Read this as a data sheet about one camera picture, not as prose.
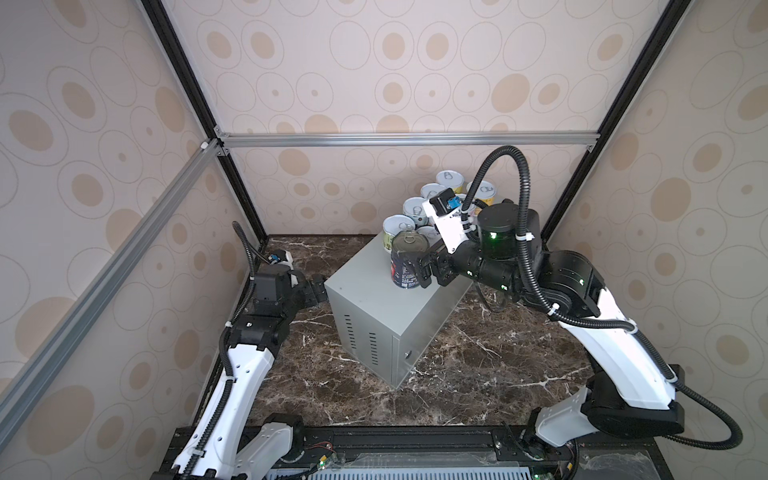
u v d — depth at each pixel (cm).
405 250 57
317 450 73
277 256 64
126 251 60
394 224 67
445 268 47
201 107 82
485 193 76
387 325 58
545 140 91
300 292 66
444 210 42
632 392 39
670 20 69
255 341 49
